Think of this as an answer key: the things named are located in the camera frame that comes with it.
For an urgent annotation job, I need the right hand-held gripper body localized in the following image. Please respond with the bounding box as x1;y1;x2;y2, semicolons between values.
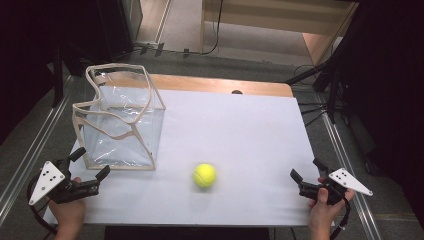
298;167;374;206

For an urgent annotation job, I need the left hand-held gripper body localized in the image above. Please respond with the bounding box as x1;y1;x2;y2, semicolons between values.
27;158;101;206

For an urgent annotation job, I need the clear plastic bag beige trim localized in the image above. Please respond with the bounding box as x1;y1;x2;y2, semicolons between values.
72;62;167;172

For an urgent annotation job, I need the yellow tennis ball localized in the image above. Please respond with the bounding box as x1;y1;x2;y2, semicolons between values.
192;162;218;189

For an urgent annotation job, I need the person's right hand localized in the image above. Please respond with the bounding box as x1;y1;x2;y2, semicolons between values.
307;176;356;234

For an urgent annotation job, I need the person's left hand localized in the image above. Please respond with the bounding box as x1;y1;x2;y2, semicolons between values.
48;176;87;232

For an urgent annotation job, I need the white table sheet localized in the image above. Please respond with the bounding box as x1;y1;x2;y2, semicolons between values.
43;89;334;228

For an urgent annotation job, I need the black upright stand pole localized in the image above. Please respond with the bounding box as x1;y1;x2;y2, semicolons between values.
51;44;67;109

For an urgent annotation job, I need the black tripod stand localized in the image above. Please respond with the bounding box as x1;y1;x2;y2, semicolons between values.
284;54;352;125

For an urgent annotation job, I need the black curtain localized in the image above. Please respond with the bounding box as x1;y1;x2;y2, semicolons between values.
333;0;424;221
0;0;68;145

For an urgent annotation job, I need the black cabinet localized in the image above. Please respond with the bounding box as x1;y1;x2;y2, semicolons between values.
59;0;144;76

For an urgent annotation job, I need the wooden table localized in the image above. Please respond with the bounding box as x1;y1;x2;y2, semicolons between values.
95;71;295;99

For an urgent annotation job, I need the metal floor rail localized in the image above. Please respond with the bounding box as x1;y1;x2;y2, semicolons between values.
318;108;384;240
0;94;75;219

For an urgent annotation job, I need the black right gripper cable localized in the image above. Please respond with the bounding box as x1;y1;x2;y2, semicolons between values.
329;197;352;240

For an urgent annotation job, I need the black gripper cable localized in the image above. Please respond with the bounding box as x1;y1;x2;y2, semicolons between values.
329;197;352;240
26;173;60;236

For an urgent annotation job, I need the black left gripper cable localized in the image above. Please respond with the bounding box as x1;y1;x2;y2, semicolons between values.
26;173;60;236

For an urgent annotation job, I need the light wooden frame furniture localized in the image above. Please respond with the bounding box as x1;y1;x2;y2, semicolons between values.
199;0;360;67

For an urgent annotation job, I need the black hanging cable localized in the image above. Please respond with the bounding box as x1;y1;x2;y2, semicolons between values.
199;0;225;57

